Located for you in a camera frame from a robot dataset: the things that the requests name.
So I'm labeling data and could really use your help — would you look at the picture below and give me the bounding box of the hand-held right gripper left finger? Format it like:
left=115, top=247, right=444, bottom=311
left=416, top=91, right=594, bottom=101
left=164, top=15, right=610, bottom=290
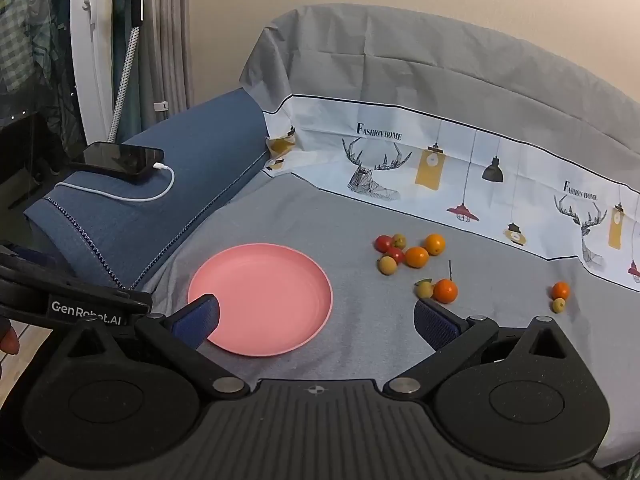
left=50, top=294, right=250, bottom=402

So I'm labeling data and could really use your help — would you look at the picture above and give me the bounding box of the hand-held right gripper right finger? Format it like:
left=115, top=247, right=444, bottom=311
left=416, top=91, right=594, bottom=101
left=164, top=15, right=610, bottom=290
left=384, top=299, right=588, bottom=401

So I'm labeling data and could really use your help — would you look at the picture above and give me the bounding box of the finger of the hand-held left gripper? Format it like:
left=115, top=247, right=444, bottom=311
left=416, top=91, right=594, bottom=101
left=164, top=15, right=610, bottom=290
left=0, top=259, right=132, bottom=295

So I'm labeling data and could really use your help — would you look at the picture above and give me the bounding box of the mandarin orange with stem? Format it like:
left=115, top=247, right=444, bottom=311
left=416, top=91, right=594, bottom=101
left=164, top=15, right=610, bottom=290
left=433, top=260, right=459, bottom=305

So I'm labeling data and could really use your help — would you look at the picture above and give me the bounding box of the pink plate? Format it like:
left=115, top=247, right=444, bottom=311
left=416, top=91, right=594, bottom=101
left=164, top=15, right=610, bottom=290
left=187, top=243, right=334, bottom=358

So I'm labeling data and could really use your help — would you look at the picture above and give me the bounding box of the person's left hand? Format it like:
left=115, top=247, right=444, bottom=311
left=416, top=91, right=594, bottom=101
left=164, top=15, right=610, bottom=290
left=0, top=319, right=21, bottom=357

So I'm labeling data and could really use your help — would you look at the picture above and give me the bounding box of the blue sofa armrest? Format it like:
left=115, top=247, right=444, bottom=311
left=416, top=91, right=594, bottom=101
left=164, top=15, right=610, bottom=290
left=24, top=87, right=271, bottom=291

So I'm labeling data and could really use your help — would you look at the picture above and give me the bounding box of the black smartphone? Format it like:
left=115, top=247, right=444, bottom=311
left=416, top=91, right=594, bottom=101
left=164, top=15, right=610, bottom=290
left=67, top=142, right=166, bottom=183

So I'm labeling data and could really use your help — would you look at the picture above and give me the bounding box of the grey printed bedsheet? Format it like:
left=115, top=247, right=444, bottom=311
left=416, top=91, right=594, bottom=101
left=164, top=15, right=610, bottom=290
left=145, top=4, right=640, bottom=466

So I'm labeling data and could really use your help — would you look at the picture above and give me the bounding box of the grey curtain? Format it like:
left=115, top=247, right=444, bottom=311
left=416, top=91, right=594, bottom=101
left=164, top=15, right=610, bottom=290
left=140, top=0, right=196, bottom=128

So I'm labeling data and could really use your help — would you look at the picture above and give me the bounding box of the plaid hanging clothing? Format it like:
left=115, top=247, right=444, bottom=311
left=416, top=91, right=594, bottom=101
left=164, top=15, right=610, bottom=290
left=0, top=0, right=53, bottom=93

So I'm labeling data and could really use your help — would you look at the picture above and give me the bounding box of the white charging cable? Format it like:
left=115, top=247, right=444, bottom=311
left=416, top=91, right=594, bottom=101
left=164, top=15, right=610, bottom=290
left=54, top=161, right=176, bottom=204

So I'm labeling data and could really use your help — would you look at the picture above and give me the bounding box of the black-white braided cord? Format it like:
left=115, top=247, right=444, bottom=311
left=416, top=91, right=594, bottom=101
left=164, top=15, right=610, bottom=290
left=106, top=25, right=142, bottom=143

